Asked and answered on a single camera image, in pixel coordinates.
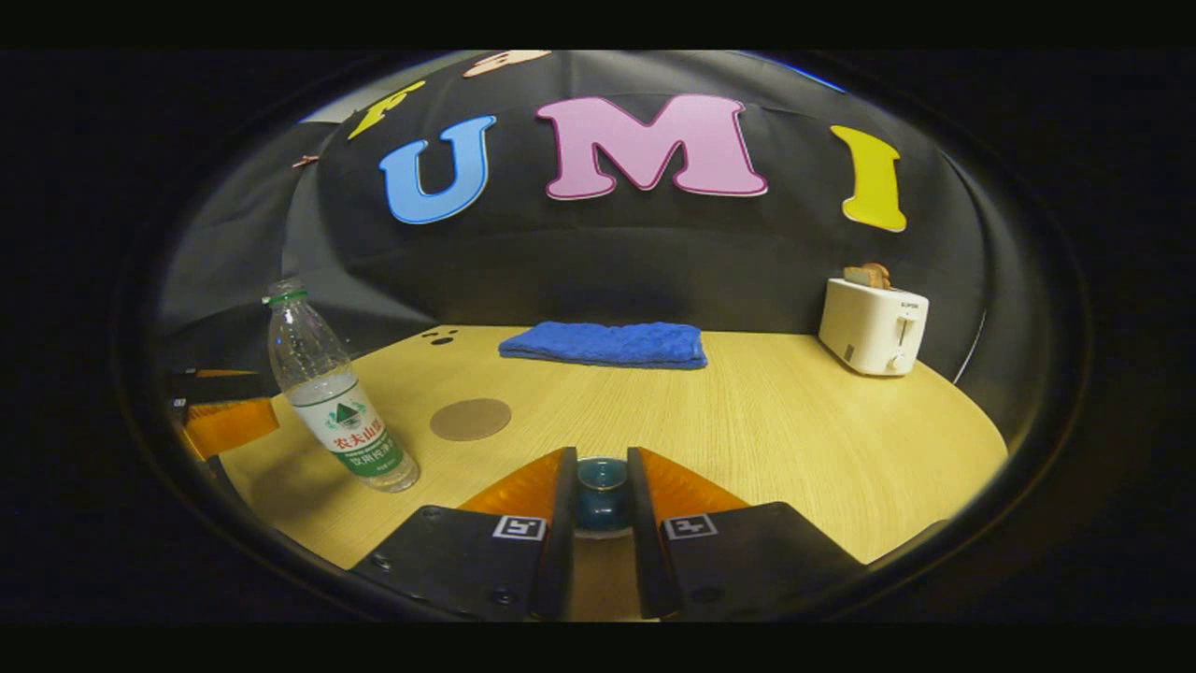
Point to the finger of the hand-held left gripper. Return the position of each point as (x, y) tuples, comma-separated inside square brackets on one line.
[(229, 425), (224, 385)]

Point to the clear plastic water bottle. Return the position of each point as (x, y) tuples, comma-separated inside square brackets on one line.
[(341, 411)]

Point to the black backdrop cloth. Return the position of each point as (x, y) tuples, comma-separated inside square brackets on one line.
[(607, 262)]

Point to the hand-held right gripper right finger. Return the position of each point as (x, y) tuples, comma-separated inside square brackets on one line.
[(645, 533)]

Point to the blue teacup lid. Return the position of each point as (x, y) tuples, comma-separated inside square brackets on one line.
[(603, 505)]

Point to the round brown coaster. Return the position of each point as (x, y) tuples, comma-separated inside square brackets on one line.
[(470, 420)]

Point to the white toaster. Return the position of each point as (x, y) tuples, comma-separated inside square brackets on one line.
[(869, 332)]

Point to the blue folded towel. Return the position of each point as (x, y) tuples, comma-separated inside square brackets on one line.
[(607, 344)]

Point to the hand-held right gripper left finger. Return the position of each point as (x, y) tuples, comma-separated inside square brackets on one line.
[(561, 533)]

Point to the reddish backdrop clip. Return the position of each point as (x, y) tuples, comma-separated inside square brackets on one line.
[(304, 161)]

